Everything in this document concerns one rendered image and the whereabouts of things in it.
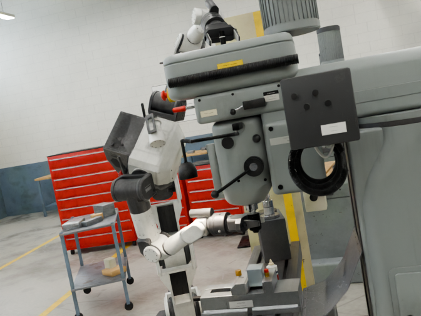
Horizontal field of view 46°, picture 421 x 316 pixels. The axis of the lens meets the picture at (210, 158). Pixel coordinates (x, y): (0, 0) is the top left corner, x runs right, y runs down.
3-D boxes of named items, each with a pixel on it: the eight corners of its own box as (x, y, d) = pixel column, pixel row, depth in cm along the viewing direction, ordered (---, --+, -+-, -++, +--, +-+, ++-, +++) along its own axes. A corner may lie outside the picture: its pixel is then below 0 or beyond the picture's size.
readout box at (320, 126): (291, 151, 145) (279, 79, 143) (292, 148, 154) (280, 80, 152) (361, 140, 141) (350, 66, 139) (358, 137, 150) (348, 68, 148)
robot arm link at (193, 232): (206, 234, 193) (184, 249, 200) (215, 223, 201) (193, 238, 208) (195, 221, 193) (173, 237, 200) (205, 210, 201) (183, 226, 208)
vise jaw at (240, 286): (231, 295, 172) (229, 284, 171) (238, 282, 184) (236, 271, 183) (248, 294, 170) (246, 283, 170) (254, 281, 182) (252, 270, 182)
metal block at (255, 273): (249, 286, 173) (246, 270, 172) (252, 280, 179) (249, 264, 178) (264, 285, 172) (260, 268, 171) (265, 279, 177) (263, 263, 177)
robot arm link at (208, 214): (217, 239, 193) (192, 240, 198) (228, 226, 202) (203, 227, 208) (210, 212, 190) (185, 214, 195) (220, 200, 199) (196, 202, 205)
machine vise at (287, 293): (201, 318, 174) (195, 288, 173) (211, 301, 188) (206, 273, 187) (301, 311, 165) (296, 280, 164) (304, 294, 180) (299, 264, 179)
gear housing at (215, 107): (197, 125, 176) (192, 97, 175) (210, 121, 200) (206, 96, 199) (291, 108, 169) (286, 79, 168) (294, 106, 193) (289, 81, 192)
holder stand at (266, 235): (265, 263, 222) (257, 219, 220) (260, 249, 243) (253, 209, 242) (291, 258, 221) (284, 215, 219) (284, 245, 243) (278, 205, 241)
